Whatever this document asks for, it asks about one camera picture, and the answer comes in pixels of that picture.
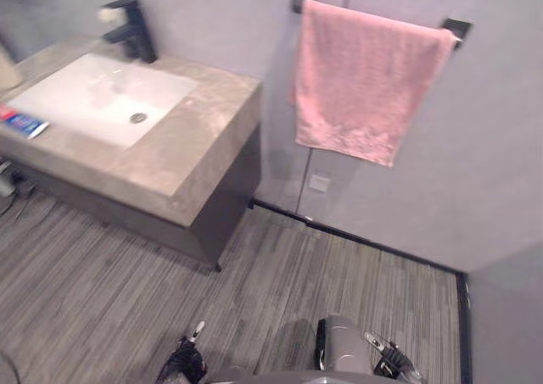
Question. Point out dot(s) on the round metal sink drain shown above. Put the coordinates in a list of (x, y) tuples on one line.
[(138, 116)]

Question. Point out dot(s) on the black square faucet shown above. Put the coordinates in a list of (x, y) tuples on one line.
[(136, 36)]

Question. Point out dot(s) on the white rectangular sink basin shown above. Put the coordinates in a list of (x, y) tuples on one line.
[(106, 91)]

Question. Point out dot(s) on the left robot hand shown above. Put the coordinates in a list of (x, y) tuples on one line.
[(188, 358)]

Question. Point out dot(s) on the black floor baseboard strip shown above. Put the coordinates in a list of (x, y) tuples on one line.
[(382, 248)]

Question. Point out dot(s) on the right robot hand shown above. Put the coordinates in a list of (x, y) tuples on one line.
[(396, 358)]

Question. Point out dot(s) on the grey wall outlet plate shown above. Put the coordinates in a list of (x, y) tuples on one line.
[(320, 182)]

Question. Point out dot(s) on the red blue toothpaste tube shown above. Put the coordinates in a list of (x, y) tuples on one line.
[(23, 122)]

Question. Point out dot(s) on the black wall towel bar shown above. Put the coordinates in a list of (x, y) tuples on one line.
[(457, 27)]

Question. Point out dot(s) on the silver robot leg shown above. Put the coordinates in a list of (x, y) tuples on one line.
[(345, 343)]

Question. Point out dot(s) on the grey concrete vanity cabinet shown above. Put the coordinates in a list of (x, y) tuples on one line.
[(203, 146)]

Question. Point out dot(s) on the pink hanging towel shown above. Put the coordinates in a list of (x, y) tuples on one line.
[(365, 87)]

